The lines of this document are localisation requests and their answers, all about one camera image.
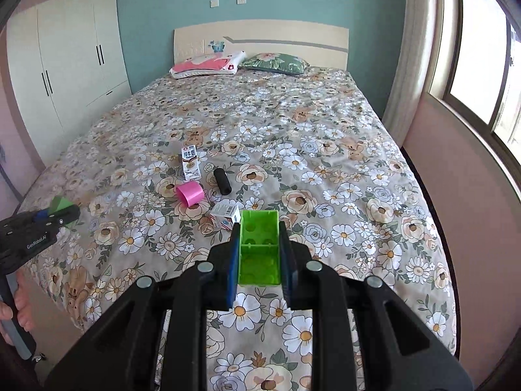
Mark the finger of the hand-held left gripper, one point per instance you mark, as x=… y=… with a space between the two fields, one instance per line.
x=42 y=216
x=67 y=215

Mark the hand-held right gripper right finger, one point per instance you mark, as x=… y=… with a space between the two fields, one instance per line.
x=287 y=264

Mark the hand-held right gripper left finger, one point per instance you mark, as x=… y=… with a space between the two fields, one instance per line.
x=233 y=261

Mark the small green plastic piece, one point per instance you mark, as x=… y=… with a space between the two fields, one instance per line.
x=61 y=203

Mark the small white carton box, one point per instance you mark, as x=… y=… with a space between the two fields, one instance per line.
x=223 y=213

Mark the black foam cylinder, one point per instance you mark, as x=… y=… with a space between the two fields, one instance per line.
x=222 y=181

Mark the pink plastic cup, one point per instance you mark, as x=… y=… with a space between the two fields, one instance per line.
x=189 y=192

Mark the white brown milk carton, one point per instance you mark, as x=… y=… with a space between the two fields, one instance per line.
x=190 y=163

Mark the person's left hand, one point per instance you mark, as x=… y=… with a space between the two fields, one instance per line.
x=25 y=309

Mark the floral bed blanket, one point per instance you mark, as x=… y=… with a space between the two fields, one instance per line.
x=305 y=150

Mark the cream wardrobe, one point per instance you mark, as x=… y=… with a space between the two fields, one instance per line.
x=69 y=69

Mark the pink white pillow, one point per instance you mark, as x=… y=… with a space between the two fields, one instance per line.
x=203 y=65

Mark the green floral pillow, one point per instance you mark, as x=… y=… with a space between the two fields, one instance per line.
x=272 y=63

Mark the cream bed headboard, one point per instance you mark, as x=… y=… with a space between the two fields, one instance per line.
x=285 y=44

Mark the cream window trim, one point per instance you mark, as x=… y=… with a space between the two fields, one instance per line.
x=415 y=49

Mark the window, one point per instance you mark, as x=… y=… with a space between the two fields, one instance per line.
x=476 y=57

